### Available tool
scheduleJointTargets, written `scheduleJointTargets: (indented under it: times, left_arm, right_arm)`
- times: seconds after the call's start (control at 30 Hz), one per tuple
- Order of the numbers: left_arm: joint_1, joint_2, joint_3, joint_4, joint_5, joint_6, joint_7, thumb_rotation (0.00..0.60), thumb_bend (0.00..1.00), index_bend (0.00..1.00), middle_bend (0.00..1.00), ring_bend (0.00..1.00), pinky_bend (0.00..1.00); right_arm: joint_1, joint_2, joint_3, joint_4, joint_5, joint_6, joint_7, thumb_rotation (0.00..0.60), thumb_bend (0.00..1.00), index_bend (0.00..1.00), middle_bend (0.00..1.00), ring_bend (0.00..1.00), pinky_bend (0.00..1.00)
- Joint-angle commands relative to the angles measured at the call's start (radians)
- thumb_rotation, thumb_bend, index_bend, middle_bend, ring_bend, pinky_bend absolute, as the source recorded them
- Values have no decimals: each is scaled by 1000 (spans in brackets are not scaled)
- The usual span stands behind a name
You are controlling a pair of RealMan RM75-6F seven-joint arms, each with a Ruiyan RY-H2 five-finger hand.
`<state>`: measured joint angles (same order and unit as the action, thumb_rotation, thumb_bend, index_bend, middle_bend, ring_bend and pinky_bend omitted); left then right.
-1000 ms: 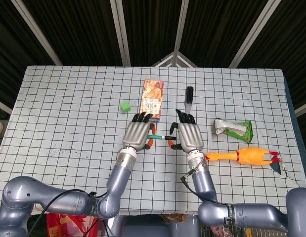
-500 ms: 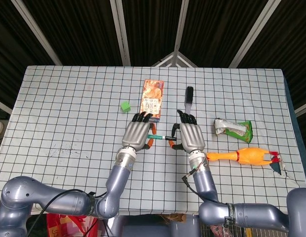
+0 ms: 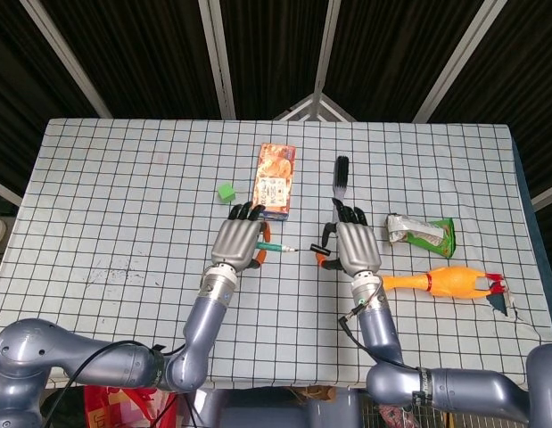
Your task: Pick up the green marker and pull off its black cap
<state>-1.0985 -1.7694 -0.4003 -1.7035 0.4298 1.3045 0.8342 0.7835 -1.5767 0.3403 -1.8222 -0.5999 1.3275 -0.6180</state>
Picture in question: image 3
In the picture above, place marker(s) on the yellow rubber chicken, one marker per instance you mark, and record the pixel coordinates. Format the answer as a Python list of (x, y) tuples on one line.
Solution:
[(449, 281)]

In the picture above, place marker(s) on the orange biscuit box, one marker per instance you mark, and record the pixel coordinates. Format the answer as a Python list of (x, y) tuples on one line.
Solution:
[(273, 183)]

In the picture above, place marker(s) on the grey brush black bristles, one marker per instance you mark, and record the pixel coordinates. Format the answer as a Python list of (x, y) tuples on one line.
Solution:
[(341, 178)]

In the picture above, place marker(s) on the green cube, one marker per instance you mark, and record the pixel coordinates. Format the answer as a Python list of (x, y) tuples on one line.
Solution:
[(226, 192)]

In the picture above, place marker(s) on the white partition frame post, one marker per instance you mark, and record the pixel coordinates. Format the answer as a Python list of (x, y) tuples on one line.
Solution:
[(217, 58), (327, 44), (66, 58), (459, 60)]

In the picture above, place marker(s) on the red plastic bag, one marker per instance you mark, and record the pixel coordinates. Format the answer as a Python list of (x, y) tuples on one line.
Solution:
[(119, 410)]

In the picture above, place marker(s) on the white checked tablecloth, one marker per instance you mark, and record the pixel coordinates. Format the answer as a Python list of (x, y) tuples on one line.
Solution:
[(124, 200)]

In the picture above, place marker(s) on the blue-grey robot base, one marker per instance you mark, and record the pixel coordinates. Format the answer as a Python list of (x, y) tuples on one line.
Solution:
[(275, 412)]

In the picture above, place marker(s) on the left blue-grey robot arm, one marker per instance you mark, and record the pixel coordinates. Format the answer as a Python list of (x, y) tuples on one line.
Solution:
[(124, 365)]

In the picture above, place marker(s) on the green silver snack bag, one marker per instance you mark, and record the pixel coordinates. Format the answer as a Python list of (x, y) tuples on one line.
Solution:
[(425, 236)]

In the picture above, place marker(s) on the green white marker pen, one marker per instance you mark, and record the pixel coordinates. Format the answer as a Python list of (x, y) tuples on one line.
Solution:
[(275, 248)]

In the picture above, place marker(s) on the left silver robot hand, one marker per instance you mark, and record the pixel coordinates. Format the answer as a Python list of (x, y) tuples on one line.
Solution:
[(233, 243)]

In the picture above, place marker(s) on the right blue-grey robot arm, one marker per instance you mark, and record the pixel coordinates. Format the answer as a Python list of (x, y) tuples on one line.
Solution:
[(458, 388)]

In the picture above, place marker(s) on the white triangular frame foot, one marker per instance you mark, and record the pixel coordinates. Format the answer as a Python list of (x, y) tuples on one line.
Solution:
[(317, 98)]

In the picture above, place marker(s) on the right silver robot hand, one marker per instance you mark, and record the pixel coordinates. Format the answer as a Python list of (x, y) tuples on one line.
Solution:
[(358, 247)]

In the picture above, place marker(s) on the white frame bar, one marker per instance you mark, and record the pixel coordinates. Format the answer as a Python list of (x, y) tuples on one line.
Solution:
[(547, 196), (5, 191)]

